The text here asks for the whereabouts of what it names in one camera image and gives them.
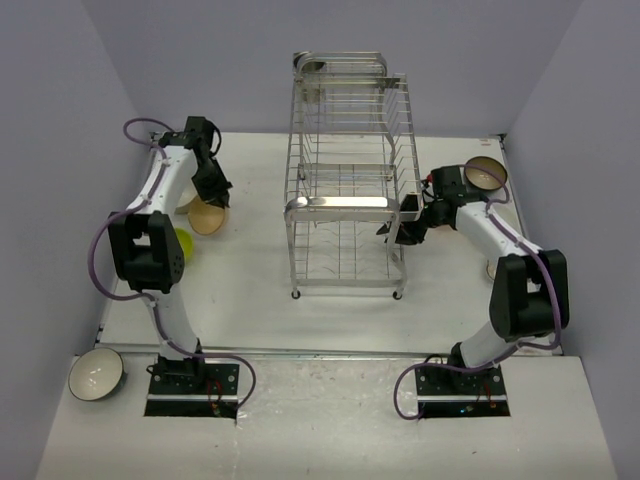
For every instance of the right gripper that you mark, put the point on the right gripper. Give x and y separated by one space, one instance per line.
409 234

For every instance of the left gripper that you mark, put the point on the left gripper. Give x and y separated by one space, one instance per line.
218 194

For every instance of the beige patterned bowl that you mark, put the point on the beige patterned bowl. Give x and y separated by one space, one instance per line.
188 195

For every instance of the lime green bowl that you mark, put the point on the lime green bowl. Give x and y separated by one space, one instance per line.
186 242

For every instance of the dark blue bowl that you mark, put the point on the dark blue bowl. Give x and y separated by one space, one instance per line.
485 173

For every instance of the beige scalloped bowl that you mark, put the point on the beige scalloped bowl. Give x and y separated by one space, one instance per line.
490 270

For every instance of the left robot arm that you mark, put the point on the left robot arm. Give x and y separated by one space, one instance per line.
145 248

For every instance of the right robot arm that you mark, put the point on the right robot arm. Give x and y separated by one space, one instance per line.
529 303

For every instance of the stainless steel dish rack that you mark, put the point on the stainless steel dish rack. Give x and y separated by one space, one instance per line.
351 159

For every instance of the steel perforated cutlery holder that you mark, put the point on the steel perforated cutlery holder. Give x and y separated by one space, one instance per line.
302 66

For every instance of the white bowl dark outside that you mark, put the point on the white bowl dark outside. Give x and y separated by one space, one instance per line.
97 375

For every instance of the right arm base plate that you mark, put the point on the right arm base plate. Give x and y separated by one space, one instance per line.
444 394

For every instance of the aluminium table rail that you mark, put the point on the aluminium table rail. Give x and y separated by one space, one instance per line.
267 352

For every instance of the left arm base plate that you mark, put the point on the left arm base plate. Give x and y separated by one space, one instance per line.
210 393

